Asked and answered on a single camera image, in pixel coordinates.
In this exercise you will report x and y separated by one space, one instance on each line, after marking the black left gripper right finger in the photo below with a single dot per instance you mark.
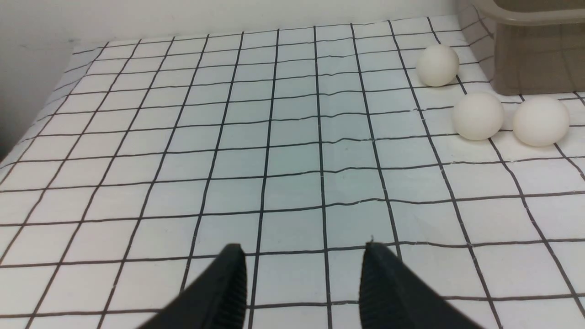
391 296

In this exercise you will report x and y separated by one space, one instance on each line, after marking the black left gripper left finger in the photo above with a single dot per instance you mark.
217 299

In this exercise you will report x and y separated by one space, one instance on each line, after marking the white ball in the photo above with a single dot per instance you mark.
478 116
437 65
541 121

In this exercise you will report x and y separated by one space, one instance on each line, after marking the white grid-pattern tablecloth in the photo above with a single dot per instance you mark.
301 145

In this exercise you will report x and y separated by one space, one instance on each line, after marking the grey-brown plastic bin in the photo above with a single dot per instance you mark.
527 46

